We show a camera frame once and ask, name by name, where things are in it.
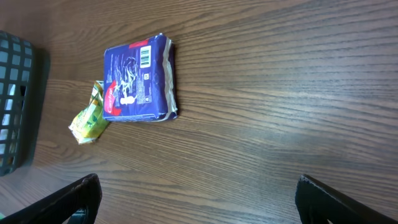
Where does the purple sanitary pad pack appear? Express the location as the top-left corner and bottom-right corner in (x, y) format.
(103, 33), (178, 122)

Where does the green yellow snack pouch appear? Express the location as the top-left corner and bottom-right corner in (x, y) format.
(68, 80), (109, 144)

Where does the grey plastic mesh basket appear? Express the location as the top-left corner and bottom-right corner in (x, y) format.
(1, 30), (50, 177)

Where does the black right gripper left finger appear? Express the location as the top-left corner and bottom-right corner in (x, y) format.
(1, 173), (102, 224)

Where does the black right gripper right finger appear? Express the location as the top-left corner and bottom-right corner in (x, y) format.
(295, 174), (397, 224)

